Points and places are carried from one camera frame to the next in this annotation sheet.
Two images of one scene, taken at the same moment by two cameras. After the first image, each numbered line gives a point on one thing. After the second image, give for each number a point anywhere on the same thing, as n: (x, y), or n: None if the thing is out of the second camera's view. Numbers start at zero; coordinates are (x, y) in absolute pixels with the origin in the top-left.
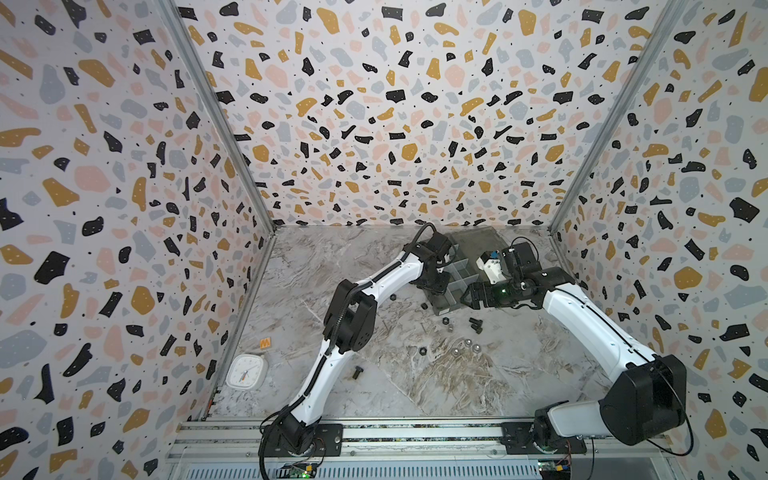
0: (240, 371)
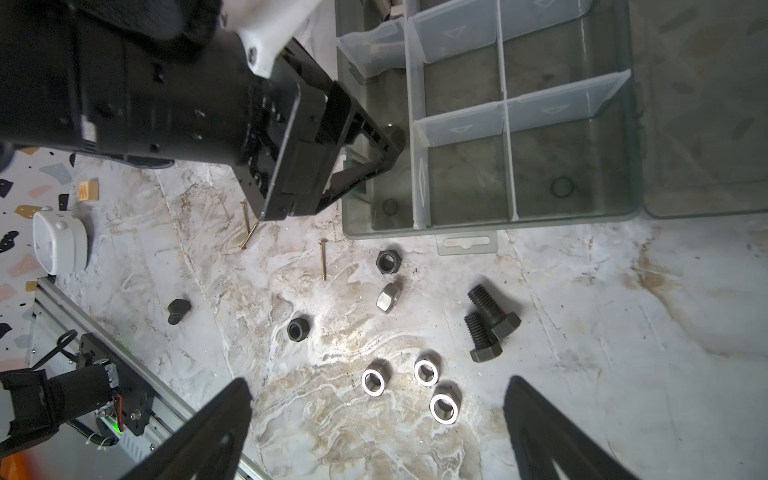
0: (60, 241)
